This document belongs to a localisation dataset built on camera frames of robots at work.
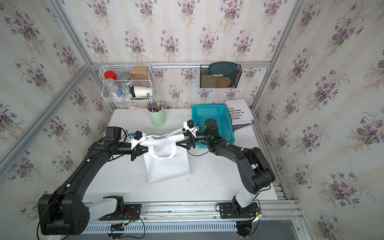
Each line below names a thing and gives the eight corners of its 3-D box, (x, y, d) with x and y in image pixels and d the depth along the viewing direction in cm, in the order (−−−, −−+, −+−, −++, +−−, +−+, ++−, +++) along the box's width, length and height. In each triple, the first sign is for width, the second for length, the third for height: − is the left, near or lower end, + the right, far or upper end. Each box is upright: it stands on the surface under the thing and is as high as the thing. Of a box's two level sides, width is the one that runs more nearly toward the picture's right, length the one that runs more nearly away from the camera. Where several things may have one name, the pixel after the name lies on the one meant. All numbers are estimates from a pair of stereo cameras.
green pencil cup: (151, 123, 113) (146, 107, 100) (161, 116, 118) (157, 100, 105) (158, 129, 109) (154, 114, 96) (168, 121, 114) (166, 106, 101)
